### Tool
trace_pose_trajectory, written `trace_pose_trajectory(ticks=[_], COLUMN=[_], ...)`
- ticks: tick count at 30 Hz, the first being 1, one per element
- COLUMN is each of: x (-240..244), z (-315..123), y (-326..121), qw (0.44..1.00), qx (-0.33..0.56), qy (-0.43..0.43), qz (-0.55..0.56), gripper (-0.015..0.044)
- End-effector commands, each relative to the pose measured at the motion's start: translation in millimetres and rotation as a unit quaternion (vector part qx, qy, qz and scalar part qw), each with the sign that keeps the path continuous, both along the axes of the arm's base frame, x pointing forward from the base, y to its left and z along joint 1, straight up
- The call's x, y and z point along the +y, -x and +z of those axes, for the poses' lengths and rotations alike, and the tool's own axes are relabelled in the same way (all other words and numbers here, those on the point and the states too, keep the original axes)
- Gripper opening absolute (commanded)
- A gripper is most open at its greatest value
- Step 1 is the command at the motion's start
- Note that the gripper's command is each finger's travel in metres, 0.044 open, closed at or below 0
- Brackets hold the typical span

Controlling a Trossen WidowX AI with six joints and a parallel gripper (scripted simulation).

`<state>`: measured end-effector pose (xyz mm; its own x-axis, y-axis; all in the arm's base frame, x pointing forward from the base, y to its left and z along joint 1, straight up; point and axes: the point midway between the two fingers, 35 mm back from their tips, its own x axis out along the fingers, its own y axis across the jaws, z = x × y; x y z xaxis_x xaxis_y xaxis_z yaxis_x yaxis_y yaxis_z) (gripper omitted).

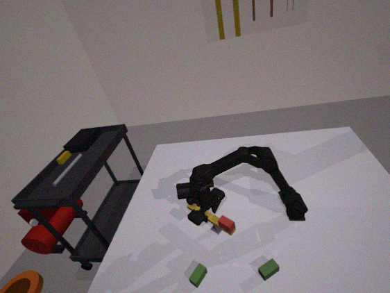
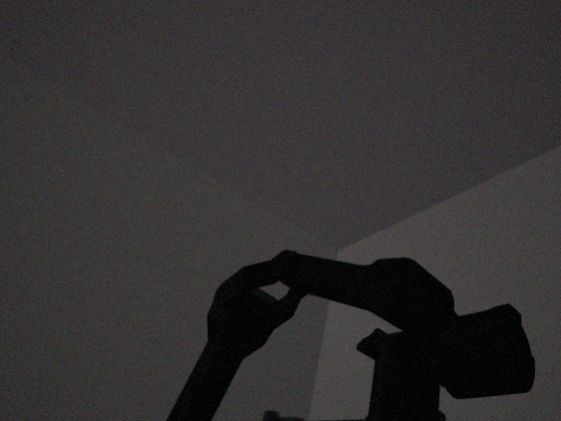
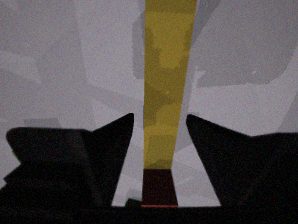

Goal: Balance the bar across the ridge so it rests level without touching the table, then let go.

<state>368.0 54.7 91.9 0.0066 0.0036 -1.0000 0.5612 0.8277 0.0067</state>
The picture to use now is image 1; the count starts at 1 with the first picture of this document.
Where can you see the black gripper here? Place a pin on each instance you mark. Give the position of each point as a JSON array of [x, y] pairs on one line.
[[213, 201]]

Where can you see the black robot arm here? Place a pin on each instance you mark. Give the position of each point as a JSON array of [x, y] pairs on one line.
[[202, 179]]

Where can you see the green rectangular block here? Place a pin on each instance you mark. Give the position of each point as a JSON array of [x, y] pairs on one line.
[[268, 269], [198, 275]]

